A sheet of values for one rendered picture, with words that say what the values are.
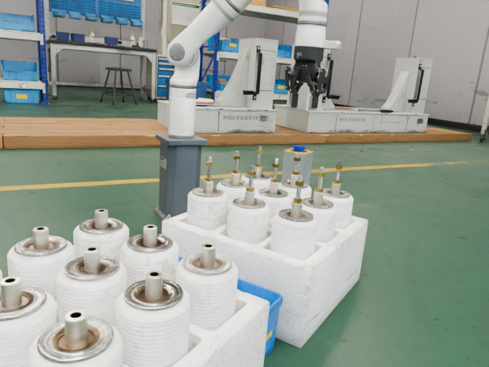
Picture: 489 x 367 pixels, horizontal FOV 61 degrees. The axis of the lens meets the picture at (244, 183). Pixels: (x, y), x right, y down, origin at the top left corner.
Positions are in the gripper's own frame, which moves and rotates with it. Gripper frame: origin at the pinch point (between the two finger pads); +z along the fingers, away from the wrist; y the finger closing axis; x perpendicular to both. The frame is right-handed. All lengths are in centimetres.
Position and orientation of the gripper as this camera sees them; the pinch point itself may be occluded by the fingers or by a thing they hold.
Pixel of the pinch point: (303, 103)
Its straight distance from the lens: 112.5
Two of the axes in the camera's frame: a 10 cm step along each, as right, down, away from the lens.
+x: 7.9, -1.0, 6.1
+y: 6.1, 2.5, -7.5
